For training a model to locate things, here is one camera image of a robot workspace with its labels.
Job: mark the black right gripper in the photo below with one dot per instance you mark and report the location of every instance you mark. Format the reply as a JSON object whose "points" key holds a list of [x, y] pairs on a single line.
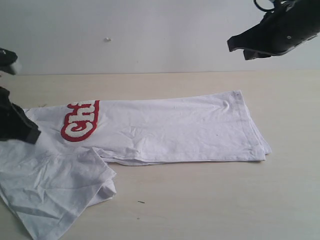
{"points": [[293, 23]]}

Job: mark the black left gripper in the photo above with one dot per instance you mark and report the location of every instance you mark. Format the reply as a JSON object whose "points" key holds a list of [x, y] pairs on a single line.
{"points": [[13, 125]]}

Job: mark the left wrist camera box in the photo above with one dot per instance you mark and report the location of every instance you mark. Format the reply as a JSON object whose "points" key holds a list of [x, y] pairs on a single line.
{"points": [[9, 62]]}

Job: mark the white t-shirt with red logo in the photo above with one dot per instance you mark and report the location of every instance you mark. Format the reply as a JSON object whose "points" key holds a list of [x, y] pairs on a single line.
{"points": [[47, 185]]}

